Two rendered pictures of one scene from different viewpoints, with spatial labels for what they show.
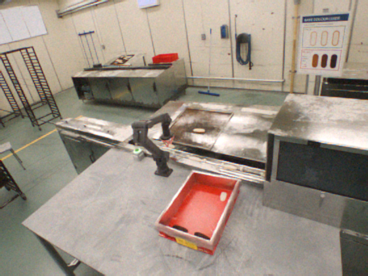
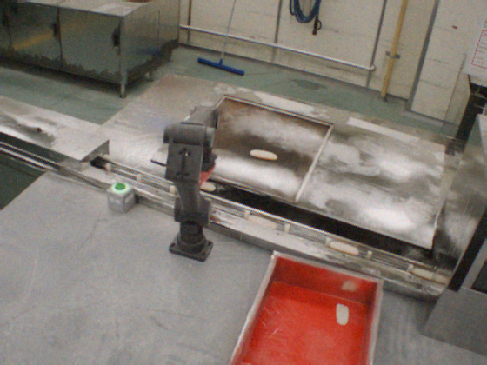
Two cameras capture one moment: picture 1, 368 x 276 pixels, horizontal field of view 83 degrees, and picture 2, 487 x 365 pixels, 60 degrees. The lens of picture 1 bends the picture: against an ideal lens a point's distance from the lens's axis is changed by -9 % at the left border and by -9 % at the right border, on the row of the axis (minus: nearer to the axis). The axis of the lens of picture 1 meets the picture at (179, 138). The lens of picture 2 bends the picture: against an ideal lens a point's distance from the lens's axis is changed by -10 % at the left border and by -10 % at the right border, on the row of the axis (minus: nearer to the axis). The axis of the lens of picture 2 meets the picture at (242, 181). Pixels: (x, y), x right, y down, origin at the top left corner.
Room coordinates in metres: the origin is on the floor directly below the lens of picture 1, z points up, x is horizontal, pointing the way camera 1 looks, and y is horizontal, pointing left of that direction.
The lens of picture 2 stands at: (0.29, 0.38, 1.80)
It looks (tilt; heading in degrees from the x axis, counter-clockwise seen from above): 34 degrees down; 341
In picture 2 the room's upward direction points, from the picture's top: 7 degrees clockwise
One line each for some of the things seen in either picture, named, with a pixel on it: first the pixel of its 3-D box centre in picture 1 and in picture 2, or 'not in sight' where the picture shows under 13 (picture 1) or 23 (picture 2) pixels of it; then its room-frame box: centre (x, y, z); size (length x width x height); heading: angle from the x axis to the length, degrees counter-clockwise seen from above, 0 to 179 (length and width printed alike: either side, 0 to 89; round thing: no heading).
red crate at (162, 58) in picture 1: (165, 58); not in sight; (5.36, 0.01, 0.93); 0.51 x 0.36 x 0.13; 56
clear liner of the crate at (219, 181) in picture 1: (201, 206); (309, 339); (0.90, -0.05, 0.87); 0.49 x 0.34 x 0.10; 147
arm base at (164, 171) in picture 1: (162, 167); (190, 238); (1.34, 0.16, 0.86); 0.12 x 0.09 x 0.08; 58
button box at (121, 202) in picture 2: (138, 156); (121, 201); (1.59, 0.36, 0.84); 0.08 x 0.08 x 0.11; 52
